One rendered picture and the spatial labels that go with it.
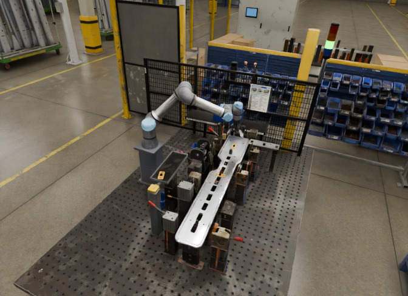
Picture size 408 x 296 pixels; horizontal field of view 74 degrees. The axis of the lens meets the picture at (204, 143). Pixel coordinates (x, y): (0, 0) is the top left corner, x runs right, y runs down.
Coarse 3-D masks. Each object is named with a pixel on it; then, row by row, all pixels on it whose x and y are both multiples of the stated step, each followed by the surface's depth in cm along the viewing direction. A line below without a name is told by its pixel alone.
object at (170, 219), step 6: (168, 216) 176; (174, 216) 176; (168, 222) 175; (174, 222) 174; (168, 228) 179; (174, 228) 177; (168, 234) 183; (174, 234) 182; (168, 240) 186; (174, 240) 185; (168, 246) 189; (174, 246) 187; (168, 252) 193; (174, 252) 191
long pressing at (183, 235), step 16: (224, 144) 261; (240, 144) 263; (224, 160) 240; (240, 160) 242; (208, 176) 220; (208, 192) 205; (224, 192) 206; (192, 208) 191; (208, 208) 191; (192, 224) 178; (208, 224) 179; (176, 240) 168; (192, 240) 168
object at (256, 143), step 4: (252, 140) 270; (256, 140) 271; (256, 144) 264; (260, 144) 264; (268, 144) 265; (272, 144) 265; (276, 144) 265; (268, 148) 260; (272, 148) 260; (276, 148) 260
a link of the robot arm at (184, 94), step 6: (180, 90) 214; (186, 90) 213; (180, 96) 214; (186, 96) 212; (192, 96) 212; (186, 102) 214; (192, 102) 213; (198, 102) 215; (204, 102) 216; (204, 108) 217; (210, 108) 217; (216, 108) 218; (222, 108) 221; (216, 114) 221; (222, 114) 220; (228, 114) 219; (228, 120) 221
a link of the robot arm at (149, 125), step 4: (144, 120) 228; (148, 120) 228; (152, 120) 228; (144, 124) 224; (148, 124) 224; (152, 124) 224; (156, 124) 234; (144, 128) 224; (148, 128) 224; (152, 128) 225; (144, 132) 226; (148, 132) 226; (152, 132) 227; (144, 136) 229; (148, 136) 228; (152, 136) 229
